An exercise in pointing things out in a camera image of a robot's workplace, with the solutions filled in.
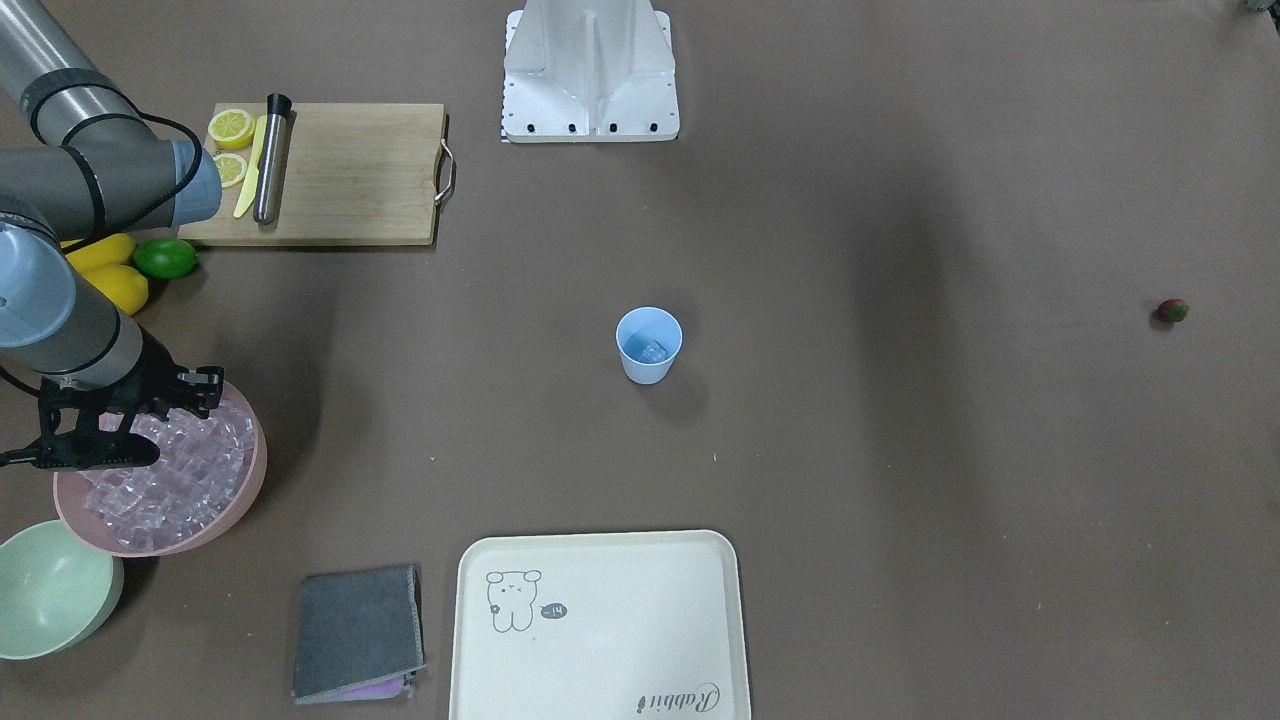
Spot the light blue plastic cup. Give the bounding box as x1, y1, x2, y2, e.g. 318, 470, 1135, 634
614, 306, 684, 386

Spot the lemon half upper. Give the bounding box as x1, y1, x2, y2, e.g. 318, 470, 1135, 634
207, 108, 257, 151

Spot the mint green bowl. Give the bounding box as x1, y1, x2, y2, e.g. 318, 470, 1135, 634
1, 519, 125, 661

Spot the grey folded cloth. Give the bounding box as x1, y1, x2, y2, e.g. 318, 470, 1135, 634
291, 565, 426, 706

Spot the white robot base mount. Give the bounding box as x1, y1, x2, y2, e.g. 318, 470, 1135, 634
500, 1, 681, 143

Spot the lemon half lower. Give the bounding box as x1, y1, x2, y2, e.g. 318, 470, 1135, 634
212, 152, 248, 190

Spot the yellow lemon far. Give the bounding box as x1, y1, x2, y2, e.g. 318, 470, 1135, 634
65, 233, 136, 274

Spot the steel muddler rod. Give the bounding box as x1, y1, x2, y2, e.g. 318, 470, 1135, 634
253, 94, 293, 225

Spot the ice cube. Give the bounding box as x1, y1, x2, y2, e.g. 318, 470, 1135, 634
637, 341, 669, 365

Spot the pink bowl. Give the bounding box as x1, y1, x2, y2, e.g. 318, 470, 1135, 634
52, 380, 269, 559

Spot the yellow lemon near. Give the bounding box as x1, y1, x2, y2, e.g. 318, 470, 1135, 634
82, 264, 150, 316

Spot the yellow lemon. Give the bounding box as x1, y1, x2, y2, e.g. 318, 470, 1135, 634
65, 233, 136, 274
82, 264, 150, 316

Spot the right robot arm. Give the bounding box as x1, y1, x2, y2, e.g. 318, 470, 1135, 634
1, 1, 223, 471

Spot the red strawberry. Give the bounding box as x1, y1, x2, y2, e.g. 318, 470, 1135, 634
1155, 299, 1190, 324

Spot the cream rabbit tray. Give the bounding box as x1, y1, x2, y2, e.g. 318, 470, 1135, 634
448, 529, 753, 719

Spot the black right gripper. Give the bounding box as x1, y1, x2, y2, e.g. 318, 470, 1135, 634
1, 331, 225, 471

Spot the green lime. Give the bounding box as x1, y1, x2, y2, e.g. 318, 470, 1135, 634
132, 238, 198, 281

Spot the lemon half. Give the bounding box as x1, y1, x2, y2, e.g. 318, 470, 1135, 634
207, 108, 257, 151
212, 152, 248, 190

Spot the yellow plastic knife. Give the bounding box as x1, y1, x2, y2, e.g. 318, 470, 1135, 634
232, 115, 268, 219

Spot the pile of clear ice cubes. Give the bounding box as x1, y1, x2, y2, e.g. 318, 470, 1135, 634
78, 400, 257, 551

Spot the wooden cutting board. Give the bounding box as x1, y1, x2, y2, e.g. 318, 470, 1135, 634
179, 102, 456, 249

